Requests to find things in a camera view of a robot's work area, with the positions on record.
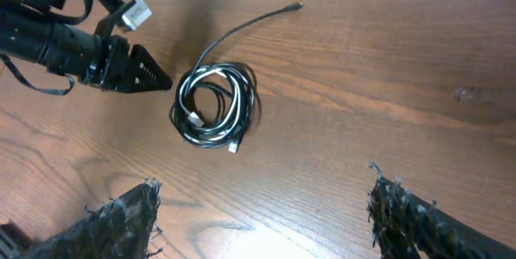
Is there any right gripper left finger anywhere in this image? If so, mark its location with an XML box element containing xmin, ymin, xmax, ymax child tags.
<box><xmin>18</xmin><ymin>179</ymin><xmax>162</xmax><ymax>259</ymax></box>

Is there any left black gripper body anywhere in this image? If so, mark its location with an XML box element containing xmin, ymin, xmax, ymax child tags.
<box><xmin>82</xmin><ymin>36</ymin><xmax>129</xmax><ymax>92</ymax></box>

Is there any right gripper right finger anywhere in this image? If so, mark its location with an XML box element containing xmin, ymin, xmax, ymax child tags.
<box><xmin>367</xmin><ymin>161</ymin><xmax>515</xmax><ymax>259</ymax></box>

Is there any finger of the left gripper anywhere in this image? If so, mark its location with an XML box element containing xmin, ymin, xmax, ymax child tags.
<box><xmin>127</xmin><ymin>44</ymin><xmax>173</xmax><ymax>93</ymax></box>

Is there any white cable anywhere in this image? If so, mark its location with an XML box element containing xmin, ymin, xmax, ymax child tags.
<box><xmin>178</xmin><ymin>67</ymin><xmax>256</xmax><ymax>154</ymax></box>

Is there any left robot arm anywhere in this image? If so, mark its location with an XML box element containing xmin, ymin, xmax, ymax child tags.
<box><xmin>1</xmin><ymin>0</ymin><xmax>173</xmax><ymax>94</ymax></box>

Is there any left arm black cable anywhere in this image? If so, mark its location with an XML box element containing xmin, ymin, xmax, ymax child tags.
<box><xmin>0</xmin><ymin>0</ymin><xmax>94</xmax><ymax>97</ymax></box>

